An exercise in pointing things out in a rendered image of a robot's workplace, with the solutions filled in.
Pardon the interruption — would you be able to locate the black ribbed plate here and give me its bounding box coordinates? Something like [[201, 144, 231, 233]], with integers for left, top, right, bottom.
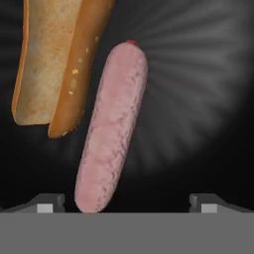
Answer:
[[0, 0, 254, 214]]

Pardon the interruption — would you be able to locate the brown hot dog bun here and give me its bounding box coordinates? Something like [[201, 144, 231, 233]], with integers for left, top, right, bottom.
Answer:
[[10, 0, 117, 140]]

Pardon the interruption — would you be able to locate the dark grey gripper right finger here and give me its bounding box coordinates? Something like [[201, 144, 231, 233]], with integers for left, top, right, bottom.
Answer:
[[189, 192, 254, 214]]

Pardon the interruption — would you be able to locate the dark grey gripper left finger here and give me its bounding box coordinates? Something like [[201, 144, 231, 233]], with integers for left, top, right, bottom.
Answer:
[[1, 192, 66, 214]]

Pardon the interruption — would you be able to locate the pink sausage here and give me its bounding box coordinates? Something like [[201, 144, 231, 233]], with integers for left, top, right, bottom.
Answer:
[[73, 39, 149, 214]]

